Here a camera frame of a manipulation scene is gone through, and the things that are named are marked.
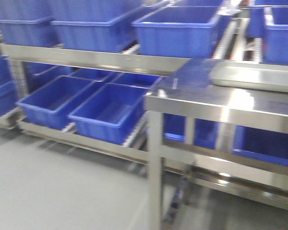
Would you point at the blue bin upper far left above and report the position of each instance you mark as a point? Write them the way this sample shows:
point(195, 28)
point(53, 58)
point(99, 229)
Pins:
point(39, 32)

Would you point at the blue bin lower left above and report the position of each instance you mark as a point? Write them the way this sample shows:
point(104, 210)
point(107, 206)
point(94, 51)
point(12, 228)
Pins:
point(50, 105)

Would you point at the steel table frame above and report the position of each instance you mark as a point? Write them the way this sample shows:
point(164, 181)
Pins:
point(192, 122)

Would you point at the blue bin far right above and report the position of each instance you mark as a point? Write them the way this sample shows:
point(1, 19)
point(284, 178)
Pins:
point(256, 14)

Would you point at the grey metal tray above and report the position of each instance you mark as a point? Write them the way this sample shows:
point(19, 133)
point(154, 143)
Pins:
point(265, 77)

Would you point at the blue bin under table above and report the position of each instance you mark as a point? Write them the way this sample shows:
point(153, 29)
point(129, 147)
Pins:
point(259, 144)

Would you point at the blue bin front left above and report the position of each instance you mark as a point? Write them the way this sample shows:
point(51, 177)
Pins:
point(181, 31)

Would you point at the blue bin lower right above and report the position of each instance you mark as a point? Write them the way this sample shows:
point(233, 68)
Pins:
point(111, 113)

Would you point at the blue bin rear right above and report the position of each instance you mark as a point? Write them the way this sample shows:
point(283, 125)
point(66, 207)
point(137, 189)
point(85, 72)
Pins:
point(111, 36)

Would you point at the blue bin front right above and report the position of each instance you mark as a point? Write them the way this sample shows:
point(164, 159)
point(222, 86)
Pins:
point(276, 35)

